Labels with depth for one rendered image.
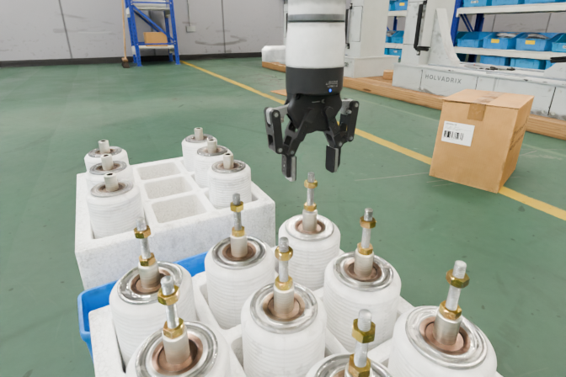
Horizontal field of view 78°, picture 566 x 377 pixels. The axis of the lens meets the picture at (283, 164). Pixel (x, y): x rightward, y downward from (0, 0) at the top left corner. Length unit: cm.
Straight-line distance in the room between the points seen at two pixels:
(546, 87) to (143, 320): 225
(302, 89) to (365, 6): 311
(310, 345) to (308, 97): 29
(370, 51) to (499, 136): 238
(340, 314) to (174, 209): 50
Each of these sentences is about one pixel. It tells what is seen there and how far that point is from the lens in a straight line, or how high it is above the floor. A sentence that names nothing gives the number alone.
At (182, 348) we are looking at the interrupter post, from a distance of 37.
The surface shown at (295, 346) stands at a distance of 39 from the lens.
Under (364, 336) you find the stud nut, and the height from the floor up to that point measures 33.
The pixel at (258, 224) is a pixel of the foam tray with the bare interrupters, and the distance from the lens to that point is 79.
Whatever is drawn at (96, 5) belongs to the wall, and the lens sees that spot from 635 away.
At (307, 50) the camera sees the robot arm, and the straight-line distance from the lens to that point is 43.
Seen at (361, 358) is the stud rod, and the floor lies 30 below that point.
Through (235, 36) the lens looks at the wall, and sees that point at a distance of 672.
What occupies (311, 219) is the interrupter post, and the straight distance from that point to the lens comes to 53.
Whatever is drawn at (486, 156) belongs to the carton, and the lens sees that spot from 140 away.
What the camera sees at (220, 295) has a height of 21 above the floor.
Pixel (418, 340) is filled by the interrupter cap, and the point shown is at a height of 25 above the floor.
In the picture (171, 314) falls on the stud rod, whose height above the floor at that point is 30.
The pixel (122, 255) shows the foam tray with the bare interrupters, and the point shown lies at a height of 15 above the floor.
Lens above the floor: 54
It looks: 22 degrees down
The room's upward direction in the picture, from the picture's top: straight up
